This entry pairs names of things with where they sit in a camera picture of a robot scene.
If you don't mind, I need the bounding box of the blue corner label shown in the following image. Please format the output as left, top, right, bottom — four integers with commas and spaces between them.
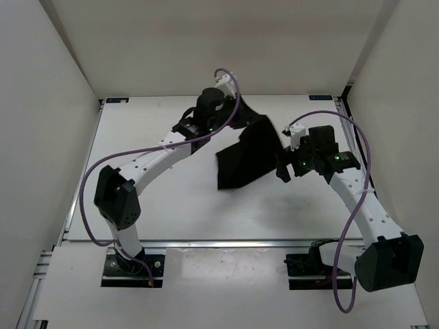
309, 95, 333, 101
105, 97, 130, 103

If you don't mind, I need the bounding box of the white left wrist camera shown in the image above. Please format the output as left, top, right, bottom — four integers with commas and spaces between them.
215, 73, 236, 99

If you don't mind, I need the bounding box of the left blue corner label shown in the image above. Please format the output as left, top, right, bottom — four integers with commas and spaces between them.
105, 97, 130, 103

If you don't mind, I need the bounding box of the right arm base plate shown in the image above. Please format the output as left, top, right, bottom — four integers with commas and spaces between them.
284, 239, 338, 291

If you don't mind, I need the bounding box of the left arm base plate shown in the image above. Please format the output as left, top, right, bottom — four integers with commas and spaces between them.
101, 248, 165, 289

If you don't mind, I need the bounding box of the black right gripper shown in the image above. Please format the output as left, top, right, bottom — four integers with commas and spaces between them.
274, 135, 319, 182

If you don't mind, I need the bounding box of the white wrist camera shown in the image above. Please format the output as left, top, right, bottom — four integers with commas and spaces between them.
282, 123, 307, 151
215, 73, 236, 99

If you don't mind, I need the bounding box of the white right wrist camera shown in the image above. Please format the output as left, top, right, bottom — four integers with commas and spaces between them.
282, 123, 307, 151

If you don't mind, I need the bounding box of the black skirt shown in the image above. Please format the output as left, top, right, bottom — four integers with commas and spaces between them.
215, 99, 283, 191

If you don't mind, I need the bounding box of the aluminium front rail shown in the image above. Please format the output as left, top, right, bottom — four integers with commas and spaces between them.
64, 239, 320, 249

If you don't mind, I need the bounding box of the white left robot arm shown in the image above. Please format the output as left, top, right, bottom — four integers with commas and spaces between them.
94, 88, 241, 275

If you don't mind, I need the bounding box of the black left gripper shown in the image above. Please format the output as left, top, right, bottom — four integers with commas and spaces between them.
208, 93, 261, 132

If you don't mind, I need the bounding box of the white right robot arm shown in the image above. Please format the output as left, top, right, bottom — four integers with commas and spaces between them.
283, 123, 424, 292

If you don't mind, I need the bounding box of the right blue corner label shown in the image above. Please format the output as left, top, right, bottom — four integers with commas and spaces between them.
309, 95, 333, 101

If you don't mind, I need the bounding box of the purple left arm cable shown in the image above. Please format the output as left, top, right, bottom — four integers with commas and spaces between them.
79, 67, 240, 287

